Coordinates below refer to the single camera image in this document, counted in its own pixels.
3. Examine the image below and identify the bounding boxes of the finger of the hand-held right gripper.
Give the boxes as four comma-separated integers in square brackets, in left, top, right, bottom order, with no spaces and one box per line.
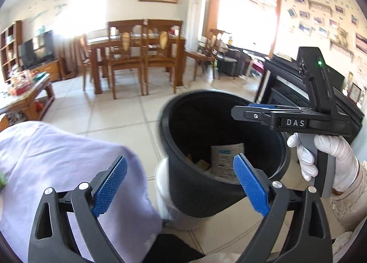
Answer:
[231,105,281,127]
[248,103,312,112]

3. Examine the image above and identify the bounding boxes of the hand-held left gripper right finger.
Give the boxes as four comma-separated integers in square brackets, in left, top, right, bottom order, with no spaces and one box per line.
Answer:
[233,152,335,263]

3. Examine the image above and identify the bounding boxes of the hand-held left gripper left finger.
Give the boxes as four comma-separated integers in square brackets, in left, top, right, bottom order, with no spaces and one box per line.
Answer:
[27,155,128,263]

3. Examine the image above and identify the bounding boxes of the black trash bin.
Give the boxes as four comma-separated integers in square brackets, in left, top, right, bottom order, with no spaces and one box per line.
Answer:
[161,89,288,218]

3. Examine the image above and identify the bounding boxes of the person's right forearm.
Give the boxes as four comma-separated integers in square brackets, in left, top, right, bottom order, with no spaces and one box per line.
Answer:
[328,161,367,233]

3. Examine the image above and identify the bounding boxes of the person's right hand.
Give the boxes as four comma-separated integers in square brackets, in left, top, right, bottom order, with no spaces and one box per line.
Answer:
[287,133,361,192]

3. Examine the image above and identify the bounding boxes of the small framed certificate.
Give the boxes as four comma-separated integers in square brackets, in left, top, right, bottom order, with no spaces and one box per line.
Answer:
[348,82,363,103]

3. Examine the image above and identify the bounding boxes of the white paper packet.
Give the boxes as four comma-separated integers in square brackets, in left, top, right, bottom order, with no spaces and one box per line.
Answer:
[211,143,245,180]

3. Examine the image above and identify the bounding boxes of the black sofa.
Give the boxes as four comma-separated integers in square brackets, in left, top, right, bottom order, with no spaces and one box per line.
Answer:
[220,44,253,78]

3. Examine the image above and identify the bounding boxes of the tan wrapper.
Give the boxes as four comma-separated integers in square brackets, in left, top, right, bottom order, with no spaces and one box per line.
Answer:
[188,153,210,171]

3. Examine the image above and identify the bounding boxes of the purple floral tablecloth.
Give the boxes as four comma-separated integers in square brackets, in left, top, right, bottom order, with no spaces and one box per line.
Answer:
[0,121,164,260]

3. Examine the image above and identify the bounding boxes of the wooden dining chair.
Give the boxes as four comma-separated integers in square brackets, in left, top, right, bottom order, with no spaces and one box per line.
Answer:
[185,28,228,80]
[142,19,184,96]
[73,33,96,92]
[107,19,145,100]

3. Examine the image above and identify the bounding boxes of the person's dark trousers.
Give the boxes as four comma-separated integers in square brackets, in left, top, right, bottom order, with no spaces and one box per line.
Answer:
[142,233,207,263]

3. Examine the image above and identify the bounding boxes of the white standing air conditioner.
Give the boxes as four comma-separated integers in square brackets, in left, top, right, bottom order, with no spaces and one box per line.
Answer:
[185,0,207,52]

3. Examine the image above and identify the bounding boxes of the wooden coffee table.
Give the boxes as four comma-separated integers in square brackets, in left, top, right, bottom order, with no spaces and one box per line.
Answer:
[0,72,56,132]

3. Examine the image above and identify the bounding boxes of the wooden television stand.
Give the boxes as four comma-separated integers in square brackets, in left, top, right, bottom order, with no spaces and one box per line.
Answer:
[21,59,62,82]

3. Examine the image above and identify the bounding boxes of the wooden dining table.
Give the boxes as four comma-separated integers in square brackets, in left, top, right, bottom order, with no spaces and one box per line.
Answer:
[87,32,187,95]

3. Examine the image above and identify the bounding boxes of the flat screen television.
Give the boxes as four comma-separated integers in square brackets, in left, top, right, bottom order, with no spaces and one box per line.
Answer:
[18,30,56,70]

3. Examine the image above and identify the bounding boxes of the wooden bookshelf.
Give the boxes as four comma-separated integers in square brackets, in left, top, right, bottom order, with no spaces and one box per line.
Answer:
[0,20,24,80]

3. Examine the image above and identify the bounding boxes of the group of wall photos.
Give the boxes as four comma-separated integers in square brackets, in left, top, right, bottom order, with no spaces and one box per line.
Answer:
[287,0,367,61]

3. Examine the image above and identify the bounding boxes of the wooden door frame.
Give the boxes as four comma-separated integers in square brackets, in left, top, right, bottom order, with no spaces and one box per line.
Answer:
[210,0,282,58]

